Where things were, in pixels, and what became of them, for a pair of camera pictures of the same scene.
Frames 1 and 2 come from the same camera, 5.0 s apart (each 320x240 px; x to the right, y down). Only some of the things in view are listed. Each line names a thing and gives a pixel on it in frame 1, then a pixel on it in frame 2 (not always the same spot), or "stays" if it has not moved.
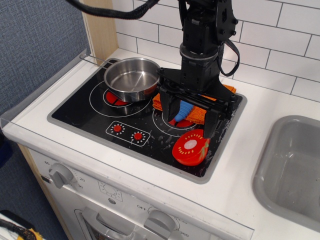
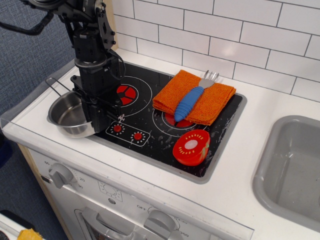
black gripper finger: [170, 103] -> [97, 115]
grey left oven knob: [60, 174] stays
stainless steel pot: [131, 79] -> [66, 112]
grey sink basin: [287, 179] stays
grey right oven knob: [160, 223] stays
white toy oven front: [94, 206] stays
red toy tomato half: [190, 147] stays
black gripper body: [198, 82] -> [99, 82]
